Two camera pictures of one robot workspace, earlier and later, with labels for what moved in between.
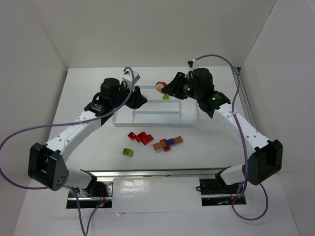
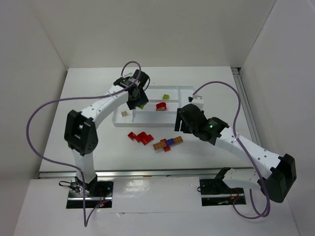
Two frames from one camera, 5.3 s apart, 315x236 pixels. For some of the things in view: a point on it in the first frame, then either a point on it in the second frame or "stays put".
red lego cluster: (143, 138) stays put
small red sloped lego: (166, 148) stays put
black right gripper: (178, 85) -> (181, 120)
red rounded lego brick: (160, 85) -> (161, 106)
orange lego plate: (178, 139) stays put
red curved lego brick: (131, 135) stays put
